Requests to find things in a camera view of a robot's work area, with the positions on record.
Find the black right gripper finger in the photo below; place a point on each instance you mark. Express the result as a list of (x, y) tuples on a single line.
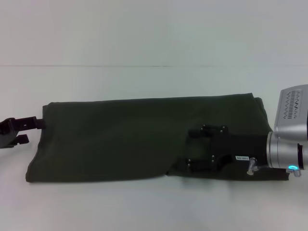
[(199, 133), (198, 164)]

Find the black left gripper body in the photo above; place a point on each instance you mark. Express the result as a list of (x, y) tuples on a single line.
[(7, 134)]

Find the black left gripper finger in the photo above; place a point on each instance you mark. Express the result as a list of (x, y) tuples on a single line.
[(31, 124), (21, 140)]

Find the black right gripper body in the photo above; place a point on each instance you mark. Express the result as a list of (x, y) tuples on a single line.
[(231, 149)]

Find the dark green shirt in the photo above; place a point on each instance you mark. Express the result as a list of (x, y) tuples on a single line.
[(108, 139)]

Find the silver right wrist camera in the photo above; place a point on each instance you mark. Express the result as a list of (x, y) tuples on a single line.
[(292, 110)]

